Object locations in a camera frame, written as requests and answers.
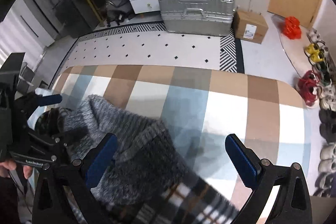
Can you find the silver aluminium suitcase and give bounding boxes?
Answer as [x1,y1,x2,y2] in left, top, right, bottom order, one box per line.
[159,0,235,36]

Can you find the black refrigerator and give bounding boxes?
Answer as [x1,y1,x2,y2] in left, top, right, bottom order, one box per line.
[29,0,99,38]

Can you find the black white plaid fleece jacket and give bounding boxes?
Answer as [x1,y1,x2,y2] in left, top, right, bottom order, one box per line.
[35,95,239,223]

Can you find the black backpack under desk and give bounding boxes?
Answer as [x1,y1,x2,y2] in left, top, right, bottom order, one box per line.
[105,0,133,27]

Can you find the left hand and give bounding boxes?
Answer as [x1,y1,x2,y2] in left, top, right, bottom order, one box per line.
[0,159,33,179]

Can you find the red shoes on floor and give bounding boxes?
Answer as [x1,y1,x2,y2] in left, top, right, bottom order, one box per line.
[295,70,319,109]

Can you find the cardboard box on floor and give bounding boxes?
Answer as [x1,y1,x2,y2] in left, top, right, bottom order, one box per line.
[233,10,268,44]

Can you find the white patterned rug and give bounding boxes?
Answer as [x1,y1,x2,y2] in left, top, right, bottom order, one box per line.
[51,21,245,84]

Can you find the yellow shoes on floor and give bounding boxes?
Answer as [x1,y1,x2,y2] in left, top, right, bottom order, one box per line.
[304,43,325,65]

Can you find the brown blue checked bed cover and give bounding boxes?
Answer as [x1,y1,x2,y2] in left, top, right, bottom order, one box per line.
[50,65,311,207]

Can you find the orange plastic bag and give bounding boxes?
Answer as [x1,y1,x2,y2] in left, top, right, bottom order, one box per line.
[282,16,302,40]

